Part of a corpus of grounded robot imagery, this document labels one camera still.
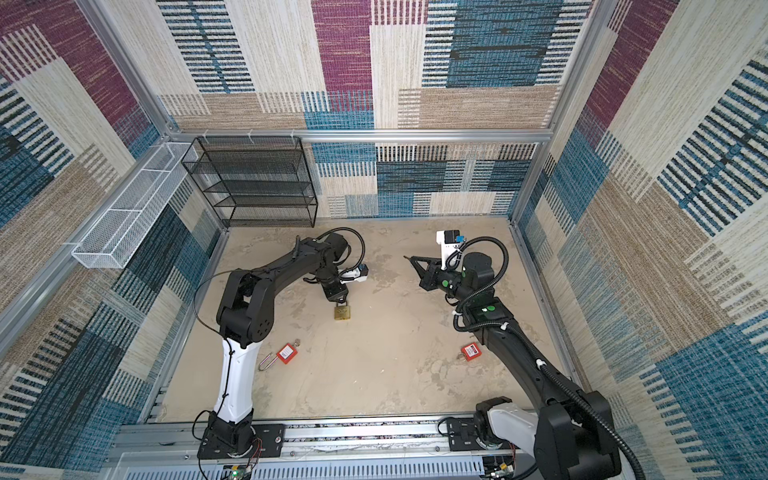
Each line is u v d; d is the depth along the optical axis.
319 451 0.73
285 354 0.85
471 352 0.85
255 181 1.08
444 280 0.68
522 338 0.51
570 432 0.40
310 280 0.82
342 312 0.94
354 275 0.91
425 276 0.73
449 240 0.68
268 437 0.75
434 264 0.70
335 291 0.89
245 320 0.57
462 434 0.74
